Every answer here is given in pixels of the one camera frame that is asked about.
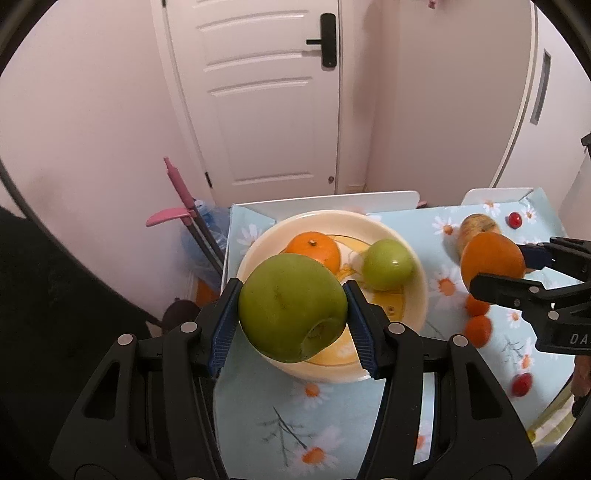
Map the blue daisy print tablecloth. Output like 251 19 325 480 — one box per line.
213 187 568 480

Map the small green apple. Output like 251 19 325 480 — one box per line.
362 239 415 291

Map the pink-tipped grey pole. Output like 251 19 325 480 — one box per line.
163 156 227 278

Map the pale green patterned cloth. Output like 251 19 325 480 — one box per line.
526 383 575 446

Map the black cable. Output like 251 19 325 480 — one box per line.
0 157 163 328

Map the large orange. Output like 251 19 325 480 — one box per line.
284 232 341 273
460 232 527 289

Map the black clothing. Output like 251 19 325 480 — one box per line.
0 205 162 480

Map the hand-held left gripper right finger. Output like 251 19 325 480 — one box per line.
342 279 539 480

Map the white wardrobe door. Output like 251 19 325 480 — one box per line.
489 0 591 190

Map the white chair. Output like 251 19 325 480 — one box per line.
235 191 422 223
462 187 535 206

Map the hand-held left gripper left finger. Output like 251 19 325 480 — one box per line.
48 278 243 480

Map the blue plastic water jug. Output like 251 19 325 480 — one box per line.
180 198 232 278

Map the dark round object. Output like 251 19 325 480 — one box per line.
161 300 199 330

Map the yellow-brown apple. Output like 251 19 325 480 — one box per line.
457 213 502 252

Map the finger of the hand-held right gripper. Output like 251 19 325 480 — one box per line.
469 272 561 324
519 237 591 283

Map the large green apple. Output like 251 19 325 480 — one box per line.
238 253 349 364

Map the cream yellow bowl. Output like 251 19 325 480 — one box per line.
236 210 429 384

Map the small tangerine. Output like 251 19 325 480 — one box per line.
465 295 491 317
464 316 493 348

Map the black door lock handle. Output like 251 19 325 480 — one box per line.
306 13 338 70

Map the white panelled door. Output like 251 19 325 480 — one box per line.
152 0 345 206

